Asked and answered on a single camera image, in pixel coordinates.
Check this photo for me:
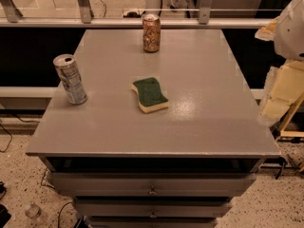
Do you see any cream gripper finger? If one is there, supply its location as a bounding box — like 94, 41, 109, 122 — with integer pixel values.
258, 60, 304, 126

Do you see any silver redbull can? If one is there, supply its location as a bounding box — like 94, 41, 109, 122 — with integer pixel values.
53, 54, 87, 105

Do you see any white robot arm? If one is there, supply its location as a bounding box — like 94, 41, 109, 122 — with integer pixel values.
255, 0, 304, 126

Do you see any orange soda can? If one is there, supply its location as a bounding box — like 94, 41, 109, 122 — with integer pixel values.
142, 13, 161, 52

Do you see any grey drawer cabinet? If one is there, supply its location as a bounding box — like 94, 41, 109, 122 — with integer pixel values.
27, 29, 280, 228

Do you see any green yellow sponge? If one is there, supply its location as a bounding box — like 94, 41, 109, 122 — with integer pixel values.
131, 77, 169, 114

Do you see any metal window railing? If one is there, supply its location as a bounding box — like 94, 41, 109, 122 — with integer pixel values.
0, 0, 274, 29

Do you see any middle drawer with knob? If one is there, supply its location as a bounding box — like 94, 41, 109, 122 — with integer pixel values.
74, 198, 232, 219

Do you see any drawer with knob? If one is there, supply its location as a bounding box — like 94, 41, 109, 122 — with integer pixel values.
74, 198, 232, 219
50, 173, 256, 197

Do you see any top drawer with knob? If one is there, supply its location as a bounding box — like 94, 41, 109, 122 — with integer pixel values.
50, 173, 256, 197

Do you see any clear plastic bottle on floor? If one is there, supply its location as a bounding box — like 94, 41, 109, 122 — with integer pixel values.
25, 203, 45, 224

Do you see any black cable on floor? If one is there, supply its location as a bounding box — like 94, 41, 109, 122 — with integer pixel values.
0, 112, 41, 154

